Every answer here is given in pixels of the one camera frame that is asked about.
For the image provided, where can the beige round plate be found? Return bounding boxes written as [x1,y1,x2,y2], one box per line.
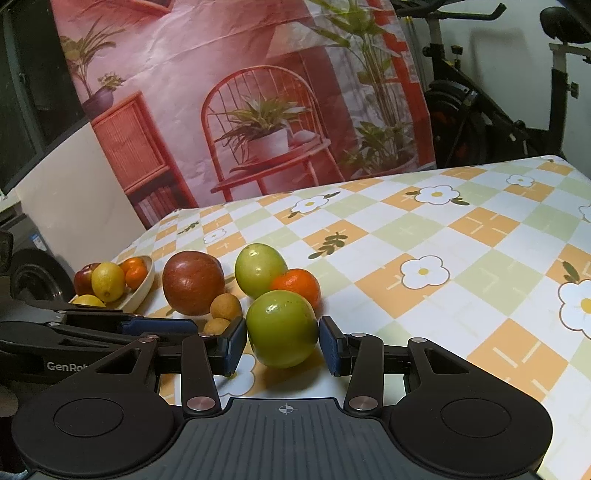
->
[69,255,155,312]

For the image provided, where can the green apple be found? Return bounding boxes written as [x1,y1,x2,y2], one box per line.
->
[235,244,288,300]
[246,291,319,369]

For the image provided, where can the dark glass window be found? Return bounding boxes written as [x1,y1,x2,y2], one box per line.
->
[0,0,90,195]

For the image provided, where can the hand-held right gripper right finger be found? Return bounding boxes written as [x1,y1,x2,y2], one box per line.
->
[318,316,472,414]

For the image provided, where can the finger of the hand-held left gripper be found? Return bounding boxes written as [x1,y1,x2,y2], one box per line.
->
[55,308,200,341]

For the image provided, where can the red apple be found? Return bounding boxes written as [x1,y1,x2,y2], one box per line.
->
[74,263,101,296]
[162,251,225,317]

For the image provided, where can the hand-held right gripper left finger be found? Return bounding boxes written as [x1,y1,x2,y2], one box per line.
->
[92,316,249,414]

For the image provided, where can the black exercise bike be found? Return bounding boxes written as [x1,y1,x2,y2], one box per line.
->
[397,0,591,169]

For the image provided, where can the pink printed backdrop cloth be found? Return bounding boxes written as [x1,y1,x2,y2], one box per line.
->
[48,0,437,232]

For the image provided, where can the checkered flower tablecloth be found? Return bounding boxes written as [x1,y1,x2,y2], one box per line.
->
[69,154,591,480]

